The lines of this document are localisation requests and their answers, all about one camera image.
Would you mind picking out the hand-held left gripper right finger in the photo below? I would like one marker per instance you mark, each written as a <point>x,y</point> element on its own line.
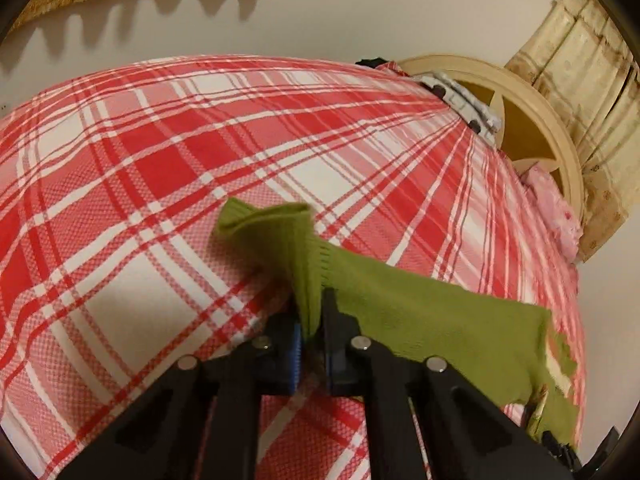
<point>330,370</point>

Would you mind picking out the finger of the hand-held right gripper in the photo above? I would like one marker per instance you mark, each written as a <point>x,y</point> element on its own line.
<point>562,452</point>

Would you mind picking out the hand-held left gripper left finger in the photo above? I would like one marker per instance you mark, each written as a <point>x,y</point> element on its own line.
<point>294,360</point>

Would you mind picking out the green knit garment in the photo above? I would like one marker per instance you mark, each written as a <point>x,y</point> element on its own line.
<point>440,320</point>

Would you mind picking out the red white plaid blanket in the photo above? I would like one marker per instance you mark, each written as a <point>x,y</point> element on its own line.
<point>165,200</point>

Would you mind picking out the pink floral pillow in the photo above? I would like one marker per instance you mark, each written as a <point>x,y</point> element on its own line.
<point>552,205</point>

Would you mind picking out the grey white patterned cloth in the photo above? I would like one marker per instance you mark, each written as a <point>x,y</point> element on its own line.
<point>465,100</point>

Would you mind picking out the small black object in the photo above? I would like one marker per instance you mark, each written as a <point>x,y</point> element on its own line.
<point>371,62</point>

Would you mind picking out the cream wooden headboard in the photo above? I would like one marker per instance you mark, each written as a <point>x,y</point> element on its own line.
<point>530,125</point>

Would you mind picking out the beige floral curtain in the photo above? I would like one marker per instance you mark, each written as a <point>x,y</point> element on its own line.
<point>585,100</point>

